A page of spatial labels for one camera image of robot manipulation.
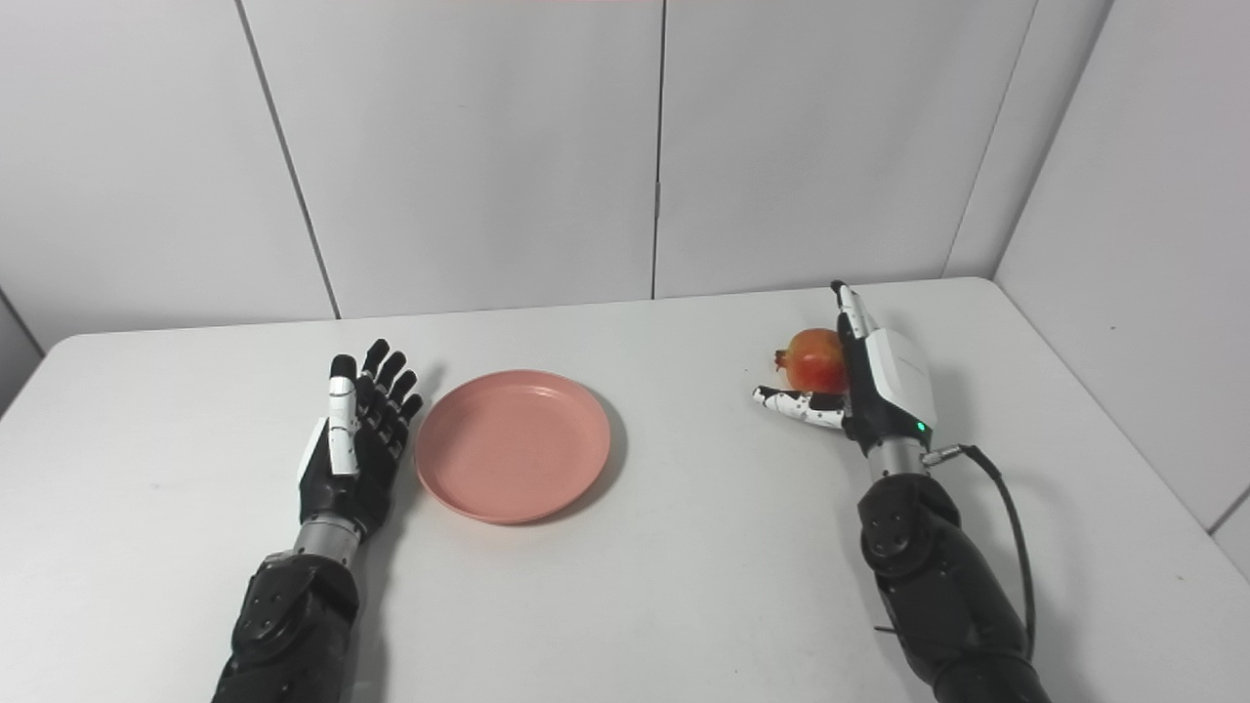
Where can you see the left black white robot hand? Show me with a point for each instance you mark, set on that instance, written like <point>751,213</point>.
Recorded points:
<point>352,449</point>

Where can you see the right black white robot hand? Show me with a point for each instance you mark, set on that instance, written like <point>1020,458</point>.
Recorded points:
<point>884,391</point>

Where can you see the red pomegranate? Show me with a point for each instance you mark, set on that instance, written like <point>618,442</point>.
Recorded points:
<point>812,359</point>

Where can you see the pink plate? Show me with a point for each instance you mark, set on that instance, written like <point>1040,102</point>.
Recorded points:
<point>513,445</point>

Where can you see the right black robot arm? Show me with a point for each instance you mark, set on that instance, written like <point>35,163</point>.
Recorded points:
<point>937,576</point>

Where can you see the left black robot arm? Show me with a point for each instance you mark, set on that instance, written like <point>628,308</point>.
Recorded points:
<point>293,615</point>

